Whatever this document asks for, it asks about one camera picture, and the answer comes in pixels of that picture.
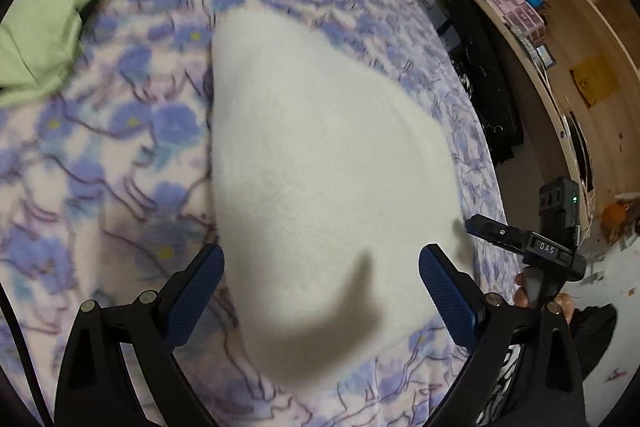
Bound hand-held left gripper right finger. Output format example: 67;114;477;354
418;243;587;427

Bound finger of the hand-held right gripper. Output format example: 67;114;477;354
466;214;532;256

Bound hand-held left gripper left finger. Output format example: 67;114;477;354
54;244;226;427

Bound white fuzzy cardigan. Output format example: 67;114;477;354
209;4;473;390

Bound person's right hand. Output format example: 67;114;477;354
514;273;578;326

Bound orange round thing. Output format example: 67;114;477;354
600;202;637;244

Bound black white patterned cloth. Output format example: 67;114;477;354
474;341;527;427

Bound wooden shelf unit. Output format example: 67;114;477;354
456;0;640;258

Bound black bag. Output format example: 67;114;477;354
442;0;525;164

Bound purple floral blanket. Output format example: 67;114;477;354
0;0;526;427

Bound yellow paper sheet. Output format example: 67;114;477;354
570;53;621;108

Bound stack of pink boxes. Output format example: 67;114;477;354
480;0;547;48

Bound green garment with black trim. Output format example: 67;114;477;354
0;0;144;108

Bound black cable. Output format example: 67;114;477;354
0;287;54;427

